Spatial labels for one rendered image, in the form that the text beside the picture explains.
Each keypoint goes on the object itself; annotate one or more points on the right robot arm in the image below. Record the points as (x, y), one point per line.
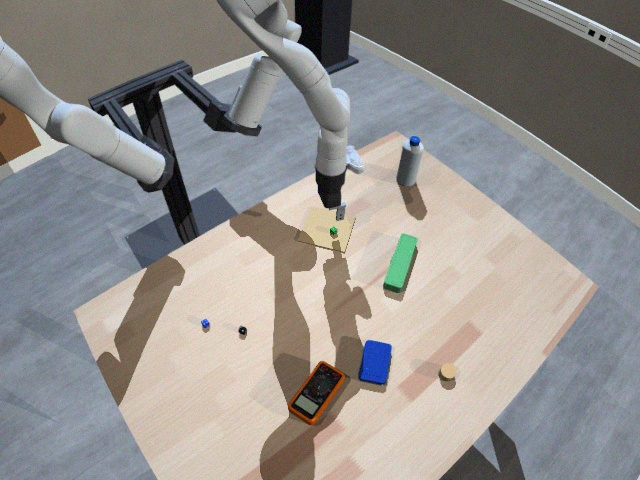
(74, 124)

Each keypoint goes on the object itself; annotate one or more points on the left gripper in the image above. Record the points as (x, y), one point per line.
(330, 177)

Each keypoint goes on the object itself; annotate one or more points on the grey bottle with blue cap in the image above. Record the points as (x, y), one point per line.
(411, 155)

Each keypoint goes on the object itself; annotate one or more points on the orange digital multimeter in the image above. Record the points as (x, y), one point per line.
(316, 393)

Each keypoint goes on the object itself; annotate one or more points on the green rectangular box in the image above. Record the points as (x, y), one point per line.
(400, 263)

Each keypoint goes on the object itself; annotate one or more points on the tan square mat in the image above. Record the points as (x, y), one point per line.
(316, 229)

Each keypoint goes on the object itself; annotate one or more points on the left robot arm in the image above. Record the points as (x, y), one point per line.
(330, 106)

